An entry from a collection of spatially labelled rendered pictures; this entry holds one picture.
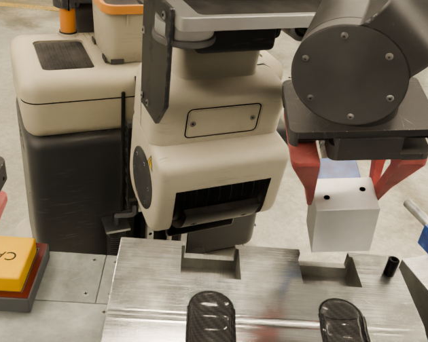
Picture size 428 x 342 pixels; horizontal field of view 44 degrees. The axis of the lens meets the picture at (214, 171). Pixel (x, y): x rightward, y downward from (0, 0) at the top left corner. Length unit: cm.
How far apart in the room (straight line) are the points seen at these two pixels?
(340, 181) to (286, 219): 157
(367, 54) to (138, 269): 29
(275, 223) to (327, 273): 146
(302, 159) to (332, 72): 12
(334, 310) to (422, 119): 18
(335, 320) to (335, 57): 26
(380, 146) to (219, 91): 44
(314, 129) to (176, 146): 45
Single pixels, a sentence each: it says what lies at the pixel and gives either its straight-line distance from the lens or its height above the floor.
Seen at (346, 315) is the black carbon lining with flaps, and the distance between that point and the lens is 47.
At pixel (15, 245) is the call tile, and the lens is 58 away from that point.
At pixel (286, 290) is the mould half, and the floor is 89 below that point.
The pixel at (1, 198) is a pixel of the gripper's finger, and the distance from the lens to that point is 34.
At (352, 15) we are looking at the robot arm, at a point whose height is 115.
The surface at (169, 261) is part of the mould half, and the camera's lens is 47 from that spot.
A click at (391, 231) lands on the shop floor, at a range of 211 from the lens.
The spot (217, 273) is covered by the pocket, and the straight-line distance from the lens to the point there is 51.
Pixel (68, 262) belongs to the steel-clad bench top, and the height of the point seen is 80.
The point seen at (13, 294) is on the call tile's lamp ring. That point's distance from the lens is 55.
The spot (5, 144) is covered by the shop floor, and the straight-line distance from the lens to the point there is 238.
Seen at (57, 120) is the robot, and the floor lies 73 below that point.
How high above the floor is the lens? 122
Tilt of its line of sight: 33 degrees down
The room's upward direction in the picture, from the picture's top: 7 degrees clockwise
